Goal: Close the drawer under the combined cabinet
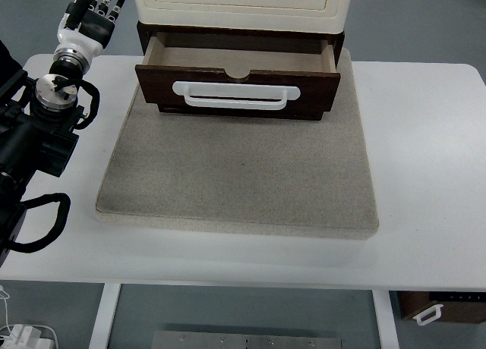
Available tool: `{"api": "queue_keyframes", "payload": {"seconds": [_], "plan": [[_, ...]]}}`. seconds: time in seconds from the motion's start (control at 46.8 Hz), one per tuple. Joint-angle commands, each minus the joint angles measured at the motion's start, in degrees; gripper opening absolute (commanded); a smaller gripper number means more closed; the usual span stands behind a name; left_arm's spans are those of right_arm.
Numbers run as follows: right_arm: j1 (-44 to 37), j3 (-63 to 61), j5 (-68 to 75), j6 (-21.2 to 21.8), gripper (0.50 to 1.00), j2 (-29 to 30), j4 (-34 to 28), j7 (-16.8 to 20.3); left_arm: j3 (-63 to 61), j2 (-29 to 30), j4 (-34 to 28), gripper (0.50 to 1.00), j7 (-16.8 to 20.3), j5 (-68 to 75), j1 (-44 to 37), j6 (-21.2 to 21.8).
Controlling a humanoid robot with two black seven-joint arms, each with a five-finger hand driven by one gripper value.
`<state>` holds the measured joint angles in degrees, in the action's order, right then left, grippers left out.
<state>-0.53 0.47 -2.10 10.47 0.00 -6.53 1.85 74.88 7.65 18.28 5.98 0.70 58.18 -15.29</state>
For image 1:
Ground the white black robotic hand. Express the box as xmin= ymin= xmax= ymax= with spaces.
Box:
xmin=53 ymin=0 xmax=125 ymax=69

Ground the brown box with white handle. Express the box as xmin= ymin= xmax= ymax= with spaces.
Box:
xmin=397 ymin=291 xmax=485 ymax=326

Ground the white table leg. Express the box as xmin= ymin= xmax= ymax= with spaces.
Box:
xmin=372 ymin=290 xmax=399 ymax=349
xmin=88 ymin=283 xmax=122 ymax=349

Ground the dark wooden drawer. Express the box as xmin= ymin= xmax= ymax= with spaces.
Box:
xmin=135 ymin=36 xmax=341 ymax=121

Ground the white left table leg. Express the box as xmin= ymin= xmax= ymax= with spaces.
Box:
xmin=88 ymin=283 xmax=122 ymax=349

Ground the white power adapter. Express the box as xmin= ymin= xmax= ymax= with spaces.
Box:
xmin=1 ymin=324 xmax=55 ymax=349

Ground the grey metal plate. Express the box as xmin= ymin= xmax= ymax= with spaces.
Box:
xmin=151 ymin=331 xmax=342 ymax=349

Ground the cream upper cabinet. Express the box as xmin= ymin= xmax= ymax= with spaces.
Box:
xmin=135 ymin=0 xmax=351 ymax=34

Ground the white drawer handle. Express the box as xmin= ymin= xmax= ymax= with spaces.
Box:
xmin=172 ymin=81 xmax=301 ymax=111

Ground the white cable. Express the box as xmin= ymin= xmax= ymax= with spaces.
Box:
xmin=0 ymin=285 xmax=12 ymax=337

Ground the white right table leg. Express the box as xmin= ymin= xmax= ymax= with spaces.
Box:
xmin=372 ymin=290 xmax=399 ymax=349

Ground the beige fabric mat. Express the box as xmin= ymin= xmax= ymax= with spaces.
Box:
xmin=96 ymin=51 xmax=379 ymax=240

